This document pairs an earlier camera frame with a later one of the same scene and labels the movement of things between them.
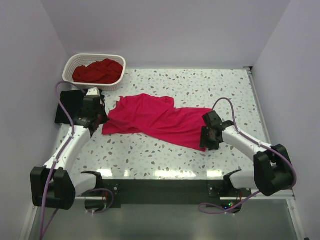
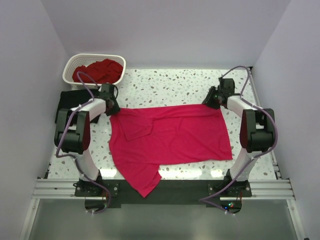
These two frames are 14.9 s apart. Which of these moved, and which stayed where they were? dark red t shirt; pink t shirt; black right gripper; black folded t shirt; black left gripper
Moved: black right gripper; pink t shirt; black left gripper
Stayed: black folded t shirt; dark red t shirt
